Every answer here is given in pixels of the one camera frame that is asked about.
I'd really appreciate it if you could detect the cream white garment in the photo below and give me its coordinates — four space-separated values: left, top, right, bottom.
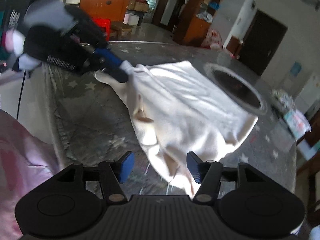
95 61 258 197

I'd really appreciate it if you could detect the gloved left hand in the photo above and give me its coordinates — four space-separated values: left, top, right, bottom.
3 0 74 72

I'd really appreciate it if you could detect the round black induction cooktop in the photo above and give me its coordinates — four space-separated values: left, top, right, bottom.
214 70 261 108

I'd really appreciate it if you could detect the tissue box pack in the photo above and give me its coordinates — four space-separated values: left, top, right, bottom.
284 109 312 140

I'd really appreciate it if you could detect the polka dot play tent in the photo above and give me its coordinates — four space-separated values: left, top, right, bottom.
201 28 223 50

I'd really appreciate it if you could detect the crumpled patterned cloth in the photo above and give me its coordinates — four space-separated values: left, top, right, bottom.
272 89 295 109

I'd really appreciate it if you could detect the wooden shelf cabinet left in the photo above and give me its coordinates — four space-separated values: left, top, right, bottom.
173 0 222 47

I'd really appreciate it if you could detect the water dispenser with blue bottle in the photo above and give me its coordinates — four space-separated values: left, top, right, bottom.
283 61 302 92

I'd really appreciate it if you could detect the white refrigerator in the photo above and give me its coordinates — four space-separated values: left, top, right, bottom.
295 74 319 114

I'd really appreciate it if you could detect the dark wooden entrance door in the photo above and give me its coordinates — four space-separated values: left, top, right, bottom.
239 10 287 76

